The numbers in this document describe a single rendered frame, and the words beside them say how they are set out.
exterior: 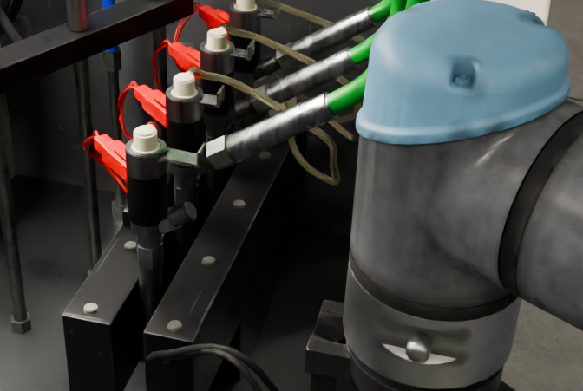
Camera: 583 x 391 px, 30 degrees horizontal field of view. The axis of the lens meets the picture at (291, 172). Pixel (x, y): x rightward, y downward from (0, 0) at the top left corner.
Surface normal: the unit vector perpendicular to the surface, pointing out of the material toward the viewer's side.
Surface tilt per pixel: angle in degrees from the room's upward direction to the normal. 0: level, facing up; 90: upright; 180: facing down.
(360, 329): 90
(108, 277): 0
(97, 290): 0
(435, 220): 95
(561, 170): 36
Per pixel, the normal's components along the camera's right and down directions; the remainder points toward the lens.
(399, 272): -0.48, 0.47
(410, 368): -0.28, 0.53
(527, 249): -0.66, 0.29
